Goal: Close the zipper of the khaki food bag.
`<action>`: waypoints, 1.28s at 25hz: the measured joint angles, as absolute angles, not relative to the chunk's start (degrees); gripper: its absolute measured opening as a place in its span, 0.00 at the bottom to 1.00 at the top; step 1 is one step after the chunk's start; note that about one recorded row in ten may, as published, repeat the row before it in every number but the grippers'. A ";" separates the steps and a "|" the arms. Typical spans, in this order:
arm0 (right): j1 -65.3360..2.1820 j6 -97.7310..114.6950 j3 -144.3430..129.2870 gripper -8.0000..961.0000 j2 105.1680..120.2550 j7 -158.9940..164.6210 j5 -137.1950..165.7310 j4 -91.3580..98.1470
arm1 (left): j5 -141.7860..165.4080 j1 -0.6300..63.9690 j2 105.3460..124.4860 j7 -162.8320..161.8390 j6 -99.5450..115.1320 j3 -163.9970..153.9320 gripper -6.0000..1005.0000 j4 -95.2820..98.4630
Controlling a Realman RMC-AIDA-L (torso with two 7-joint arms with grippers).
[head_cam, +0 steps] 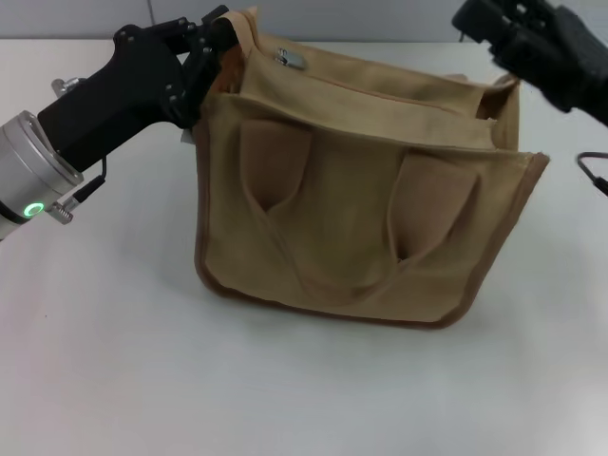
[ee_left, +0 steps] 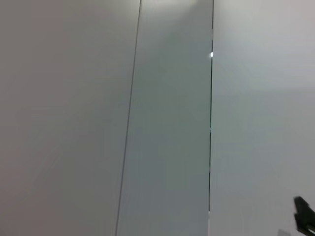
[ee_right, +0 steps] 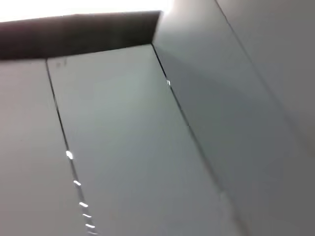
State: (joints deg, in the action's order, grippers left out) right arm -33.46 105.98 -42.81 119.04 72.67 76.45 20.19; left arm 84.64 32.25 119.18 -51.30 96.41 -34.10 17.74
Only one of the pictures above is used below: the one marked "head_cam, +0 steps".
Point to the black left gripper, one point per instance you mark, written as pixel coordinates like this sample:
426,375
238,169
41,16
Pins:
123,95

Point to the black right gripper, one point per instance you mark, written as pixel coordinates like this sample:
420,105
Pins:
565,62

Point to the silver metal zipper pull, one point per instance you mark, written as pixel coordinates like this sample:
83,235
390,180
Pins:
290,59

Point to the khaki canvas food bag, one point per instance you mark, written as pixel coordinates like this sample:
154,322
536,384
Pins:
361,209

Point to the silver knurled left wrist pin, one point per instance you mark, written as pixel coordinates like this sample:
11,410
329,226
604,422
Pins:
69,85
64,211

